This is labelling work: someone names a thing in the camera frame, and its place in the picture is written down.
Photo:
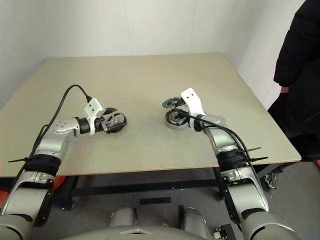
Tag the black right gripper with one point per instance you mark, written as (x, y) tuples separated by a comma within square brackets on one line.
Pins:
[(183, 112)]

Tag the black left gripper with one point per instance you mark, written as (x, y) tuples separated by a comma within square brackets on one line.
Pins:
[(103, 124)]

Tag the grey spoked motor disc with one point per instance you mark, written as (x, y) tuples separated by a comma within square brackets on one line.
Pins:
[(168, 103)]

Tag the grey round motor housing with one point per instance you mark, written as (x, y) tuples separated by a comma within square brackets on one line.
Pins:
[(175, 125)]

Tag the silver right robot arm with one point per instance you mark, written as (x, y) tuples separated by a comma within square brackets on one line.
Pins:
[(222, 140)]

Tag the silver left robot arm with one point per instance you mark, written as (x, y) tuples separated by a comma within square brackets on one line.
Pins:
[(50, 145)]

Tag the black sleeved person forearm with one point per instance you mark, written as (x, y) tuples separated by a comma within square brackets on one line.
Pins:
[(283, 72)]

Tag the person's bare hand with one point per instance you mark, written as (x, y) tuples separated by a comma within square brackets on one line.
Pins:
[(284, 89)]

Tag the black floor tape strip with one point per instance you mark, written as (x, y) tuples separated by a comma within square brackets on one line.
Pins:
[(155, 200)]

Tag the grey robot torso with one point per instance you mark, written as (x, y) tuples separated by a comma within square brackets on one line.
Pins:
[(140, 233)]

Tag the person in black jacket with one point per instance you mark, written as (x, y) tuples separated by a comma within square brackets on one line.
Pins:
[(302, 75)]

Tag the black box with white connector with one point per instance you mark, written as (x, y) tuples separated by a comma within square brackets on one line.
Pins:
[(221, 230)]

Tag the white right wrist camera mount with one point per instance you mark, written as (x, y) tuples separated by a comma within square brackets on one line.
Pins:
[(191, 100)]

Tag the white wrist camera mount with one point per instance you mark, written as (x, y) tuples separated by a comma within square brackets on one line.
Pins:
[(191, 100), (93, 107)]

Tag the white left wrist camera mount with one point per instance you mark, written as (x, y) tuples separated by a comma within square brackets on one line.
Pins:
[(93, 107)]

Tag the black metal table frame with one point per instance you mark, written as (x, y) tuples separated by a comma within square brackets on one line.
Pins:
[(140, 191)]

